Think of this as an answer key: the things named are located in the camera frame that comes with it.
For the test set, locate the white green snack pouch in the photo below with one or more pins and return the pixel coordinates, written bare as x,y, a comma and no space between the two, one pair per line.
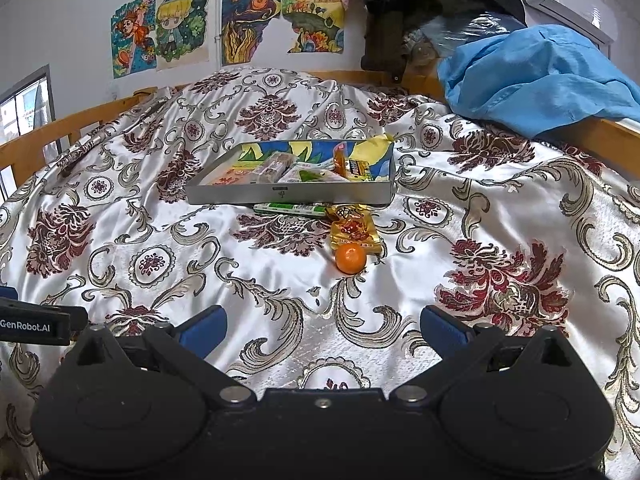
312,175

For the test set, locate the clear small snack packet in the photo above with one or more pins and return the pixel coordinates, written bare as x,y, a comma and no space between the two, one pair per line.
272,167

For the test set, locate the blue cloth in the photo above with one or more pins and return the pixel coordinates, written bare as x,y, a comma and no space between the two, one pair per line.
530,77

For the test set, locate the rice cracker packet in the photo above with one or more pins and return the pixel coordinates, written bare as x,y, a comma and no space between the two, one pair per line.
227,176

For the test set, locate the orange wrapped candy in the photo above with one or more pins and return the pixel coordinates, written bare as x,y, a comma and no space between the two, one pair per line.
340,160

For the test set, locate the blond child drawing poster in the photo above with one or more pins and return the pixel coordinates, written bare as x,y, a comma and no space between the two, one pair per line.
181,27

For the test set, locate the silver plastic bag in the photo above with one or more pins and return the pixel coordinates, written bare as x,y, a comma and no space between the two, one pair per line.
465,27

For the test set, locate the wooden bed rail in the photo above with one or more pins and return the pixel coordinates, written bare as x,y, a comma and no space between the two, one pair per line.
75,122

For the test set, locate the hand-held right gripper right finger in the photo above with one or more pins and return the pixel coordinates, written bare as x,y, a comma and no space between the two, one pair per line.
442,332

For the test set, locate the floral satin blanket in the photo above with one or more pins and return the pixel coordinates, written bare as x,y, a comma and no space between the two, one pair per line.
250,285

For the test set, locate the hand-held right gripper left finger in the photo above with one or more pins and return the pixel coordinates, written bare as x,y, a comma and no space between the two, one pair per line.
202,332

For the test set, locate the golden snack packet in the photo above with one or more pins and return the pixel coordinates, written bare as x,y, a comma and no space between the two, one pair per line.
352,227

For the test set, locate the blue swirl drawing poster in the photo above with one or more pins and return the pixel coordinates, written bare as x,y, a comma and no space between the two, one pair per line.
250,20

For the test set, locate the red-haired girl drawing poster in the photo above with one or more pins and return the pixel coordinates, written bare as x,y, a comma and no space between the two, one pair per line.
134,35

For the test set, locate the window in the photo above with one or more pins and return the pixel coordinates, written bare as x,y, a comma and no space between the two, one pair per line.
22,115

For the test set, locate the landscape drawing poster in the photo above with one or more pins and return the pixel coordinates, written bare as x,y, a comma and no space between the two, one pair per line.
315,12

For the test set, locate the orange mandarin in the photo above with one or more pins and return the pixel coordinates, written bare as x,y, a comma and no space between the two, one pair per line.
349,258

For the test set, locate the grey metal tray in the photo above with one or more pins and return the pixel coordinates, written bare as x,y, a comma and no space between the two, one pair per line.
285,194

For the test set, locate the yellow green candy packet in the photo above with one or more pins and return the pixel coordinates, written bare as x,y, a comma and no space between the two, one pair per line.
360,169

